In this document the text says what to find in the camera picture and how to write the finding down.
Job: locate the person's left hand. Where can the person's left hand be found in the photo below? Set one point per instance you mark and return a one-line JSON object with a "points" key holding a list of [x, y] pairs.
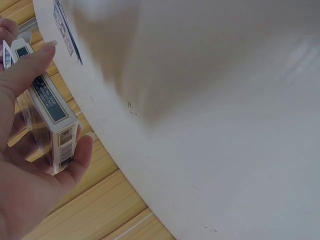
{"points": [[22, 190]]}

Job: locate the person's left fingers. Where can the person's left fingers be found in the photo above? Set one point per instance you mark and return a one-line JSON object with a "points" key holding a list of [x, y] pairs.
{"points": [[7, 28]]}

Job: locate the person's left thumb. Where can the person's left thumb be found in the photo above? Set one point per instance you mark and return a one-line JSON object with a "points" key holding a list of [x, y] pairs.
{"points": [[35, 63]]}

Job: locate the blue white playing card box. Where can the blue white playing card box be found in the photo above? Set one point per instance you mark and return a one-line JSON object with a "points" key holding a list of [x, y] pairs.
{"points": [[51, 110]]}

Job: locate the blue backed playing card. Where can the blue backed playing card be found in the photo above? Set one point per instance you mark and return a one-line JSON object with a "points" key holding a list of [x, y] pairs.
{"points": [[67, 32]]}

